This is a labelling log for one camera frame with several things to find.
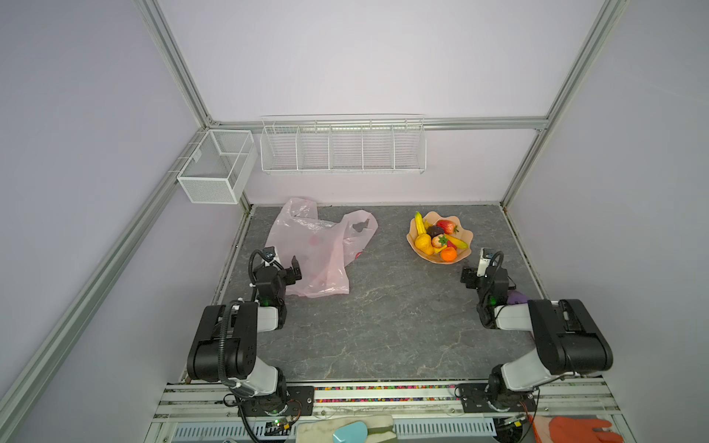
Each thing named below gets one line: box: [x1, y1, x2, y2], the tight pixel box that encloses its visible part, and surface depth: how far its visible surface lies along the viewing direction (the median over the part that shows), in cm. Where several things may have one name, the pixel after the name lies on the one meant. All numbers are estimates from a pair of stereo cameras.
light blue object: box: [332, 420, 369, 443], surface depth 69 cm
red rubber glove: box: [548, 415, 625, 443], surface depth 70 cm
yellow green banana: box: [414, 210, 428, 236], surface depth 108 cm
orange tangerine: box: [440, 246, 457, 263], surface depth 101 cm
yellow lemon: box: [414, 233, 435, 256], surface depth 103 cm
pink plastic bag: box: [264, 196, 379, 299], surface depth 108 cm
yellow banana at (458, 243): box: [444, 233, 469, 250], surface depth 105 cm
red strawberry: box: [435, 219, 460, 235], surface depth 107 cm
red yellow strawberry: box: [431, 234, 449, 249], surface depth 99 cm
